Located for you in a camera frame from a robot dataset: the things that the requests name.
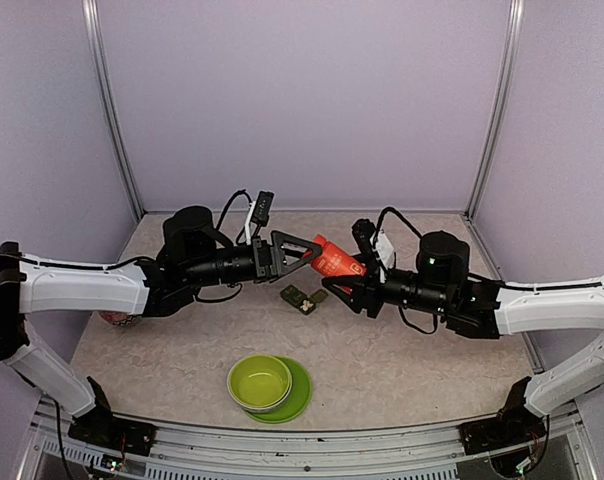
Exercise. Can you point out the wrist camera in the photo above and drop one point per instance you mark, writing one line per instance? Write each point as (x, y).
(363, 231)
(261, 208)

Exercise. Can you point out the aluminium frame post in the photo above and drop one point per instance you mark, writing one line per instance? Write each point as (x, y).
(499, 108)
(107, 100)

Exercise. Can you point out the red bottle cap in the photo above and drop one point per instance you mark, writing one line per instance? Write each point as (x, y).
(321, 241)

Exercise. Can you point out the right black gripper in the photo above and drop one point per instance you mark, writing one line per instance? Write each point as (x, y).
(361, 291)

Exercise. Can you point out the red pill bottle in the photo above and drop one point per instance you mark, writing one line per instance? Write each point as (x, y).
(336, 262)

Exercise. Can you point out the green bowl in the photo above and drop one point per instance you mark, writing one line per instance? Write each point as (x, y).
(259, 383)

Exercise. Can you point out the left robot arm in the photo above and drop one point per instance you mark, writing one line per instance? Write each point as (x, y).
(195, 255)

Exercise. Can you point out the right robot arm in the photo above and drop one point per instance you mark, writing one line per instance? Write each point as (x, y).
(480, 308)

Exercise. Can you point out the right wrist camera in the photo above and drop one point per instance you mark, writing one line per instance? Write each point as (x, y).
(363, 231)

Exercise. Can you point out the green plate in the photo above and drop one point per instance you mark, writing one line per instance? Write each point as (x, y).
(297, 401)

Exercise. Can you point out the left aluminium frame post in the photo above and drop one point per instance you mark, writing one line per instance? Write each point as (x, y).
(107, 100)

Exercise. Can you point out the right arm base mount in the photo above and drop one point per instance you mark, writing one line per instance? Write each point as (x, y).
(513, 424)

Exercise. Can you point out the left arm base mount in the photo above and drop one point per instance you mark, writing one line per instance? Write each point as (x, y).
(100, 427)

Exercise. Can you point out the right aluminium frame post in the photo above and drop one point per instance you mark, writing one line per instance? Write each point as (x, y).
(499, 108)

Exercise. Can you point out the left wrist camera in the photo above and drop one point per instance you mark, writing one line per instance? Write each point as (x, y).
(261, 208)

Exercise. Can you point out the front aluminium rail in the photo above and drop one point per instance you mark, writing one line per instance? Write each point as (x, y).
(185, 451)

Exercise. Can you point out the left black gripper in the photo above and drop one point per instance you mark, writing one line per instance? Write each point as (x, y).
(269, 260)

